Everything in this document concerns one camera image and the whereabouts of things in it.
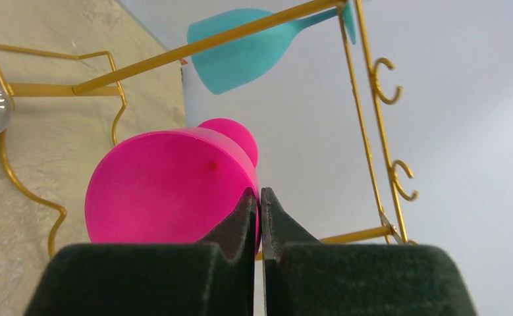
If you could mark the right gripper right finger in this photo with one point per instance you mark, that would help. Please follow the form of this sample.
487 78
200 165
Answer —
303 276

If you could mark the magenta wine glass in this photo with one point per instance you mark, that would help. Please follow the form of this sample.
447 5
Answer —
171 186

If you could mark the teal wine glass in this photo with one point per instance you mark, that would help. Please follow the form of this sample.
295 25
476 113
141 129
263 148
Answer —
235 63

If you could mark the gold wire glass rack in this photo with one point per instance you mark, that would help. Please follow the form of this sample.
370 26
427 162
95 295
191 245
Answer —
110 85

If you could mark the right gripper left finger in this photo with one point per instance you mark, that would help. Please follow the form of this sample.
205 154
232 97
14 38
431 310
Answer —
214 276

